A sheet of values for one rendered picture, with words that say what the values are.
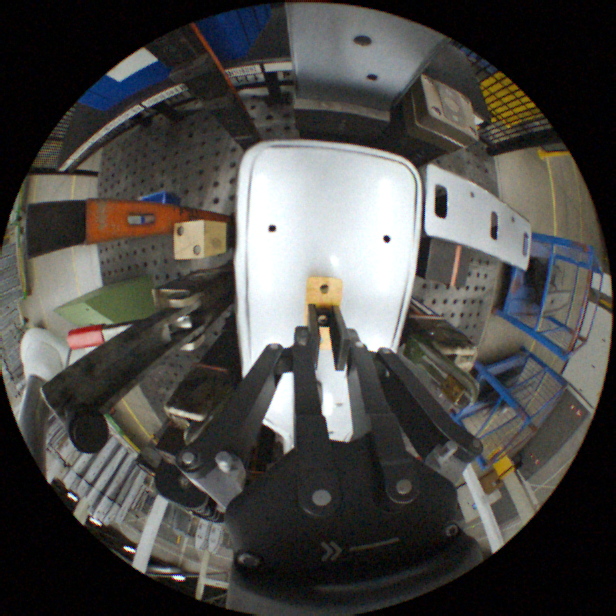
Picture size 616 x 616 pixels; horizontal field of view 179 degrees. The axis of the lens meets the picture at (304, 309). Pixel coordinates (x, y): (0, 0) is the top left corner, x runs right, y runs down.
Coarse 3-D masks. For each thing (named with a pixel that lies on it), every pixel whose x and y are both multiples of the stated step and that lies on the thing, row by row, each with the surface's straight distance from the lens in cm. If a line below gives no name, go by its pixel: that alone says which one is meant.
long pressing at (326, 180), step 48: (288, 144) 25; (336, 144) 25; (240, 192) 24; (288, 192) 23; (336, 192) 23; (384, 192) 24; (240, 240) 23; (288, 240) 22; (336, 240) 22; (240, 288) 24; (288, 288) 23; (384, 288) 25; (240, 336) 26; (288, 336) 25; (384, 336) 27; (288, 384) 30; (336, 384) 30; (288, 432) 40; (336, 432) 40
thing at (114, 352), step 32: (160, 320) 18; (96, 352) 16; (128, 352) 17; (160, 352) 19; (64, 384) 15; (96, 384) 16; (128, 384) 17; (64, 416) 16; (96, 416) 13; (96, 448) 14
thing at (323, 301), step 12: (312, 276) 20; (312, 288) 20; (336, 288) 20; (312, 300) 20; (324, 300) 20; (336, 300) 21; (324, 312) 20; (324, 324) 20; (324, 336) 22; (324, 348) 23
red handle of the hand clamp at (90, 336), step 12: (108, 324) 24; (120, 324) 22; (132, 324) 22; (180, 324) 21; (192, 324) 21; (72, 336) 25; (84, 336) 24; (96, 336) 23; (108, 336) 23; (72, 348) 26
